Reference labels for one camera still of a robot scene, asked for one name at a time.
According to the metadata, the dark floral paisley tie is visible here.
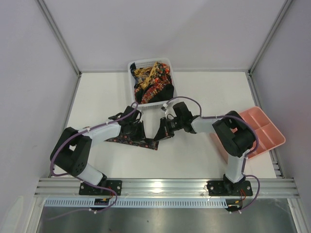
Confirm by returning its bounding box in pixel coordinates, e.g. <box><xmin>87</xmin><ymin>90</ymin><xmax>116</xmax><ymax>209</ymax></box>
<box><xmin>106</xmin><ymin>135</ymin><xmax>159</xmax><ymax>150</ymax></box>

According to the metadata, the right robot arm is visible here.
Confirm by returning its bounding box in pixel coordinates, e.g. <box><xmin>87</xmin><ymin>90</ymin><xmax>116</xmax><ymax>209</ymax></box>
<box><xmin>154</xmin><ymin>102</ymin><xmax>259</xmax><ymax>196</ymax></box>

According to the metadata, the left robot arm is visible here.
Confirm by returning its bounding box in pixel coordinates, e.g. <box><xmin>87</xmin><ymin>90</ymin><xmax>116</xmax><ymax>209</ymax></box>
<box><xmin>50</xmin><ymin>102</ymin><xmax>158</xmax><ymax>187</ymax></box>

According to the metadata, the black tie in basket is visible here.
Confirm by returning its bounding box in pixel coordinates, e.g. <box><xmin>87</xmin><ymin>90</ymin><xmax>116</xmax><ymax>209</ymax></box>
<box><xmin>155</xmin><ymin>83</ymin><xmax>174</xmax><ymax>101</ymax></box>

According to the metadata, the red multicolour patterned tie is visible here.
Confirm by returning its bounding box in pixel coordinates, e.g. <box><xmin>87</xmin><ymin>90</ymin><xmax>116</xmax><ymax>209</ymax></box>
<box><xmin>140</xmin><ymin>62</ymin><xmax>173</xmax><ymax>104</ymax></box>

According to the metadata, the yellow patterned tie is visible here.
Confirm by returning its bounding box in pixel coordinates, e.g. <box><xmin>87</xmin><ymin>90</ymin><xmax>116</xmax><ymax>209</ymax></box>
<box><xmin>131</xmin><ymin>63</ymin><xmax>156</xmax><ymax>90</ymax></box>

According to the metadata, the pink divided organiser tray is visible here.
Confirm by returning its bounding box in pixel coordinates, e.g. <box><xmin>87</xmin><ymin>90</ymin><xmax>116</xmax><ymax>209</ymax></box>
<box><xmin>210</xmin><ymin>106</ymin><xmax>286</xmax><ymax>160</ymax></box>

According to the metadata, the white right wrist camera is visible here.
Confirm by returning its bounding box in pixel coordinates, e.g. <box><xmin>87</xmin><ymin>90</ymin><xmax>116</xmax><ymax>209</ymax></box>
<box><xmin>160</xmin><ymin>103</ymin><xmax>168</xmax><ymax>112</ymax></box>

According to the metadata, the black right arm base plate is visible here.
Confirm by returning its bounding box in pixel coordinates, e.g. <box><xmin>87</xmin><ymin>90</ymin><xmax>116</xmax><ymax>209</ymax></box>
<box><xmin>207</xmin><ymin>180</ymin><xmax>253</xmax><ymax>197</ymax></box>

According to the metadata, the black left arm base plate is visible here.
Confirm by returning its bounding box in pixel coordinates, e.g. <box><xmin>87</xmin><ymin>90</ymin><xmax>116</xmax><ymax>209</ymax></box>
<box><xmin>79</xmin><ymin>179</ymin><xmax>123</xmax><ymax>196</ymax></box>

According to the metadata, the white slotted cable duct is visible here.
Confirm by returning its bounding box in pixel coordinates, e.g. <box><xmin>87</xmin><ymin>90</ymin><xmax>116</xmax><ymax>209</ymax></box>
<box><xmin>44</xmin><ymin>198</ymin><xmax>228</xmax><ymax>208</ymax></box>

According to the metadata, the aluminium front rail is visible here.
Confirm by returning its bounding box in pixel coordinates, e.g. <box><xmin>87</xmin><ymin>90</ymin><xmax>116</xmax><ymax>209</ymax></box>
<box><xmin>35</xmin><ymin>178</ymin><xmax>300</xmax><ymax>199</ymax></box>

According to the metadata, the left aluminium frame post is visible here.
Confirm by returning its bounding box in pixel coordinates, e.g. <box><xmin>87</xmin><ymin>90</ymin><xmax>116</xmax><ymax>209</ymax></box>
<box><xmin>35</xmin><ymin>0</ymin><xmax>82</xmax><ymax>78</ymax></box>

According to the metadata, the aluminium frame post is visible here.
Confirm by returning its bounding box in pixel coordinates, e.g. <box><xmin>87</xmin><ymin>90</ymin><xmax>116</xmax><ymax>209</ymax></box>
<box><xmin>35</xmin><ymin>0</ymin><xmax>82</xmax><ymax>78</ymax></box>
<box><xmin>248</xmin><ymin>0</ymin><xmax>294</xmax><ymax>76</ymax></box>

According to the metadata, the right aluminium frame post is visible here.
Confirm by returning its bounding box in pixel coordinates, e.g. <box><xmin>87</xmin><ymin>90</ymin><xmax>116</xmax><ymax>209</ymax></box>
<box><xmin>248</xmin><ymin>0</ymin><xmax>294</xmax><ymax>76</ymax></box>

